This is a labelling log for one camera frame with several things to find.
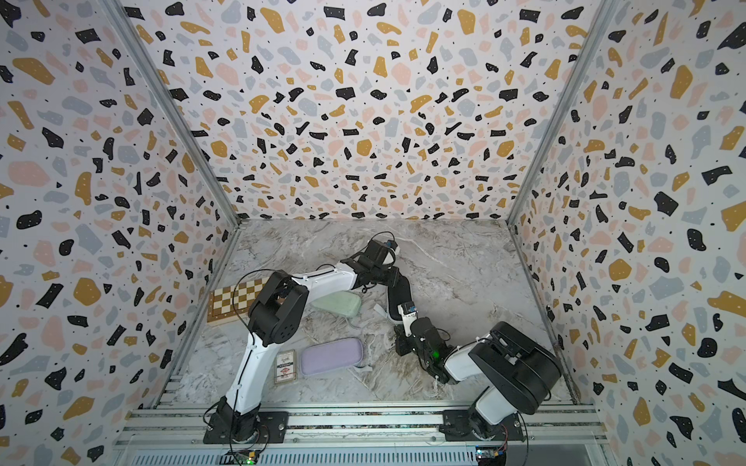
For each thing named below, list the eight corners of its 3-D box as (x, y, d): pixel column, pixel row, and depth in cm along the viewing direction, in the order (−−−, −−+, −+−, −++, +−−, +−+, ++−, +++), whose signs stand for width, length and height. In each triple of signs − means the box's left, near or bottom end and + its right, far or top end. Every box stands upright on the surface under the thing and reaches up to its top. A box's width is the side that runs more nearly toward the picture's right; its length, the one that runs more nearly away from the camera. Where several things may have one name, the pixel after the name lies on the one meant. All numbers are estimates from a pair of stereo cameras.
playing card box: (276, 384, 83) (273, 382, 81) (277, 354, 88) (275, 351, 86) (295, 380, 83) (293, 378, 82) (295, 350, 89) (293, 347, 87)
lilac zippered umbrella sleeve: (303, 375, 84) (301, 372, 81) (303, 349, 89) (301, 345, 86) (364, 363, 86) (364, 360, 84) (361, 338, 91) (360, 335, 89)
